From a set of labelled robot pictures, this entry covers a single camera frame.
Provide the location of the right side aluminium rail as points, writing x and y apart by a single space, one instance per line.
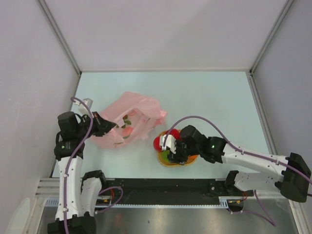
259 102

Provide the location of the red fake tomato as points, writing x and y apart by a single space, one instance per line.
175 133

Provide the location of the green fake starfruit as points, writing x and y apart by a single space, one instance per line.
163 157

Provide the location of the orange fake tangerine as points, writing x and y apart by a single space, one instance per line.
192 158

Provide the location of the aluminium frame post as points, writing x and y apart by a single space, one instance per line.
59 35
272 34

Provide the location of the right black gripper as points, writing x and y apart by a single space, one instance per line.
176 157

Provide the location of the right aluminium frame post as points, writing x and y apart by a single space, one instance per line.
272 34

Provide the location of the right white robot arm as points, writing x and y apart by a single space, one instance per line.
289 175

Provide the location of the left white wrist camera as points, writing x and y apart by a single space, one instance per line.
82 108

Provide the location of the red fake fruit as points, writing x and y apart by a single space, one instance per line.
156 144

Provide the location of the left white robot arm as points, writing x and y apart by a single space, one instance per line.
77 193

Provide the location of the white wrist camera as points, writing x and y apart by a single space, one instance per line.
82 108
167 142

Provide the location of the cherry tomato sprig with leaves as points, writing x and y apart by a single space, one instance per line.
126 122

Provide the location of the left aluminium frame post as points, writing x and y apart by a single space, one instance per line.
59 35

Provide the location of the woven bamboo tray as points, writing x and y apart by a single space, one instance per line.
172 164

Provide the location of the pink plastic bag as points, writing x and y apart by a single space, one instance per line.
145 114

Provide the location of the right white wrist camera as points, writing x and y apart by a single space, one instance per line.
167 142

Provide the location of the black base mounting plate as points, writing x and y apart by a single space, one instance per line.
156 191

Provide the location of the front aluminium rail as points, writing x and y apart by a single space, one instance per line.
50 187

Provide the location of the aluminium rail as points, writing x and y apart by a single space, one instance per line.
50 187
259 102

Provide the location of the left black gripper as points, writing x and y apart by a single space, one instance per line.
102 125

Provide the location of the white slotted cable duct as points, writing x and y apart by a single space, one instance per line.
222 204

